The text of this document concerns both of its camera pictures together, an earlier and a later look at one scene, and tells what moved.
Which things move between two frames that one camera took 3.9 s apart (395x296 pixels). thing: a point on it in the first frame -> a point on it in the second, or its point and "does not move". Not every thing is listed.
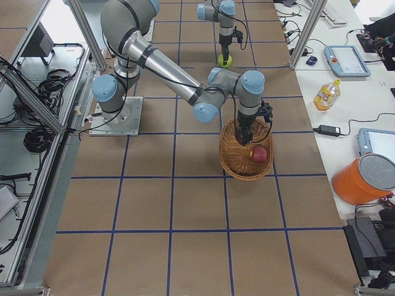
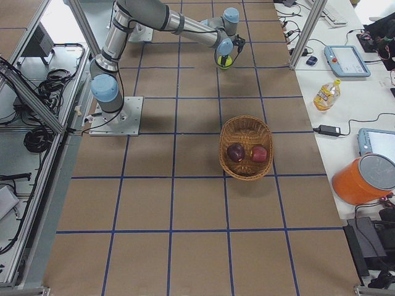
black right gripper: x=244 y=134 -> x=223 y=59
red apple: x=258 y=154 does not move
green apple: x=220 y=61 does not move
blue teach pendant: x=346 y=61 does not move
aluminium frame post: x=316 y=14 does not move
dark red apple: x=243 y=137 -> x=236 y=152
